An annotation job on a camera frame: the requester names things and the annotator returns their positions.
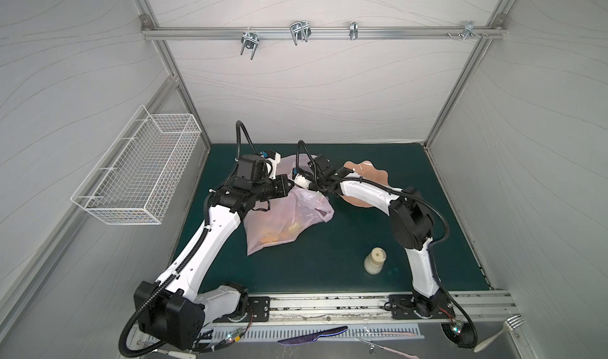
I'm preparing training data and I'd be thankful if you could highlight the white wire basket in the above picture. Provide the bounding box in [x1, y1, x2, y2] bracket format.
[71, 105, 201, 225]

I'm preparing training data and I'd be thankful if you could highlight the peach scalloped fruit bowl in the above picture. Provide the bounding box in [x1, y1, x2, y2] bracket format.
[342, 161, 389, 208]

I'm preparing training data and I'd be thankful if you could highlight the silver fork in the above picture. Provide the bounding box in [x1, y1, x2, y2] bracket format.
[473, 315, 525, 354]

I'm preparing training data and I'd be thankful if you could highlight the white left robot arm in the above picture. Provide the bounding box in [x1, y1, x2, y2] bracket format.
[118, 151, 294, 357]

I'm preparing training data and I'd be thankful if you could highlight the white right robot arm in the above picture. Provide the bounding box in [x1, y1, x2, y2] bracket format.
[292, 155, 449, 319]

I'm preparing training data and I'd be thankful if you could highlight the green table mat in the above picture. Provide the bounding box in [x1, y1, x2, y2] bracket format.
[199, 144, 489, 293]

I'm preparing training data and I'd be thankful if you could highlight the metal hook clamp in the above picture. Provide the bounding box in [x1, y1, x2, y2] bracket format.
[289, 20, 311, 46]

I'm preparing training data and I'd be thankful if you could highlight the pink plastic utensil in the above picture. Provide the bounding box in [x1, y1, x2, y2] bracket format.
[356, 337, 419, 359]

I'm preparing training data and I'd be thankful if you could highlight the cream plastic bottle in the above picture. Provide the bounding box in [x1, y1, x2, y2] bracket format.
[364, 248, 386, 275]

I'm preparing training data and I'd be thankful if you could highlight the purple plastic knife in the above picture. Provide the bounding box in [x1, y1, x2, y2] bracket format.
[278, 326, 348, 346]

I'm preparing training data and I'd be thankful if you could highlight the small metal ring clamp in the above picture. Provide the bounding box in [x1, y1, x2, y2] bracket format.
[349, 21, 359, 41]

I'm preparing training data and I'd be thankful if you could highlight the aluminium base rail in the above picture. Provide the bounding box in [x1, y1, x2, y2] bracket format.
[252, 290, 519, 326]

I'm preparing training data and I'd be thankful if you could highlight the metal u-bolt clamp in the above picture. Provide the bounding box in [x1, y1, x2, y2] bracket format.
[240, 30, 260, 60]

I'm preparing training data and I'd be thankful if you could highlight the metal corner bracket clamp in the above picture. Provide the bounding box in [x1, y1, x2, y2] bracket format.
[446, 21, 489, 41]

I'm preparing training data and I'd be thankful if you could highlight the pink plastic bag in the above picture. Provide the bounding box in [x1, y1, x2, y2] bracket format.
[243, 153, 336, 256]

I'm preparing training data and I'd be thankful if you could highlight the aluminium top rail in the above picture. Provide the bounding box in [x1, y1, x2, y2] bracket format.
[142, 24, 508, 41]

